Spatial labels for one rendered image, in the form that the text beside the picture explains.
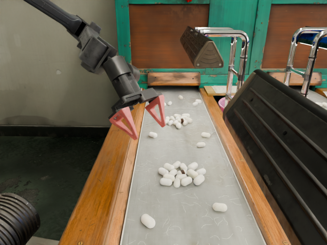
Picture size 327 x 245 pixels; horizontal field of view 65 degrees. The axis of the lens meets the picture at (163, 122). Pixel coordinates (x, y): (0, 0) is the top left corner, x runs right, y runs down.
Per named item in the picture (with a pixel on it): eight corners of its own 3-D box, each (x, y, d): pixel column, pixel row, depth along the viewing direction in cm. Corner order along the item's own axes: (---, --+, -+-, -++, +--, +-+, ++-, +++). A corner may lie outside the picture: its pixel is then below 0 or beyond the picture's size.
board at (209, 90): (207, 95, 136) (207, 93, 135) (203, 87, 150) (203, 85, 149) (269, 95, 136) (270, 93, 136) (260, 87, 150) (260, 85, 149)
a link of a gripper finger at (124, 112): (122, 147, 61) (104, 113, 61) (144, 137, 66) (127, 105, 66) (136, 137, 56) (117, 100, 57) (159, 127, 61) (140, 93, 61)
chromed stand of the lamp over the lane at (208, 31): (190, 149, 101) (195, 30, 83) (186, 128, 120) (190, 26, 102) (238, 149, 101) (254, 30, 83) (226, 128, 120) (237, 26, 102)
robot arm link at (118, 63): (97, 61, 63) (116, 49, 61) (109, 67, 69) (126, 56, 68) (109, 86, 62) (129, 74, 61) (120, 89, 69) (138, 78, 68)
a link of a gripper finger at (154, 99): (143, 137, 66) (126, 105, 66) (162, 128, 70) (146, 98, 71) (158, 128, 61) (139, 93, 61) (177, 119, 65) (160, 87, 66)
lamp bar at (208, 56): (193, 68, 68) (195, 39, 65) (179, 41, 125) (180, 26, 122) (224, 68, 68) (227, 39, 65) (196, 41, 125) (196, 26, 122)
